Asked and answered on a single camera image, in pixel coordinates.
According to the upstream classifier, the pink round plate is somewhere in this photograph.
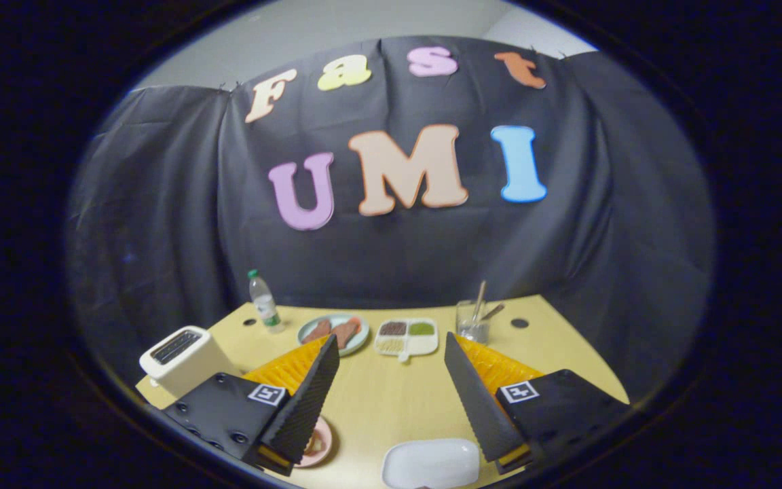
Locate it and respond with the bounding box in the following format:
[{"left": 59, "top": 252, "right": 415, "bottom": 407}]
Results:
[{"left": 294, "top": 416, "right": 334, "bottom": 469}]

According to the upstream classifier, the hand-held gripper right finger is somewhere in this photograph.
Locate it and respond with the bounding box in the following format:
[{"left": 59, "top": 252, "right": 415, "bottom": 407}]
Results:
[{"left": 444, "top": 331, "right": 631, "bottom": 474}]

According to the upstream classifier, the teal round plate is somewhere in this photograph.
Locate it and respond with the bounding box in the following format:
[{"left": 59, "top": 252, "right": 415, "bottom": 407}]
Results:
[{"left": 297, "top": 313, "right": 370, "bottom": 358}]

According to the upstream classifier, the black backdrop cloth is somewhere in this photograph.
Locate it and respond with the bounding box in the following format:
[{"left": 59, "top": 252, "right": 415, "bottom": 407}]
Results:
[{"left": 65, "top": 35, "right": 716, "bottom": 408}]

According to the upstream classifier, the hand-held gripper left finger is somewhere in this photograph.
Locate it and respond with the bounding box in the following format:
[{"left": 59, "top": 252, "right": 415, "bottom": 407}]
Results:
[{"left": 160, "top": 333, "right": 341, "bottom": 477}]

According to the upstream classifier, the white toaster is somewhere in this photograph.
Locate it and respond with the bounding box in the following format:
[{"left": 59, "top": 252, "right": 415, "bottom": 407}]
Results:
[{"left": 138, "top": 325, "right": 236, "bottom": 399}]

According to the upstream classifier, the clear plastic water bottle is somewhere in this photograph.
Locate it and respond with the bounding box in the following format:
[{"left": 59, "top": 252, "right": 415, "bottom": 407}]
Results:
[{"left": 248, "top": 269, "right": 286, "bottom": 334}]

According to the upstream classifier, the wooden stick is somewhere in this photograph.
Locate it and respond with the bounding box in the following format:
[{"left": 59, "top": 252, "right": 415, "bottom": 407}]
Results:
[{"left": 470, "top": 280, "right": 487, "bottom": 325}]

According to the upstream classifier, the white divided grain dish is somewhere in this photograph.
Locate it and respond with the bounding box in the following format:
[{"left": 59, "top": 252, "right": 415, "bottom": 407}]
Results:
[{"left": 373, "top": 318, "right": 439, "bottom": 363}]

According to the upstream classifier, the clear glass cup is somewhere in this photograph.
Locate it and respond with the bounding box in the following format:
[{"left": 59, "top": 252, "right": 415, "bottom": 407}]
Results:
[{"left": 455, "top": 300, "right": 492, "bottom": 344}]

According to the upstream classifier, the white rectangular plate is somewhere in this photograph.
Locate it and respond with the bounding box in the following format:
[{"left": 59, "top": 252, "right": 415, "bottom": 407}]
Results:
[{"left": 381, "top": 438, "right": 481, "bottom": 489}]

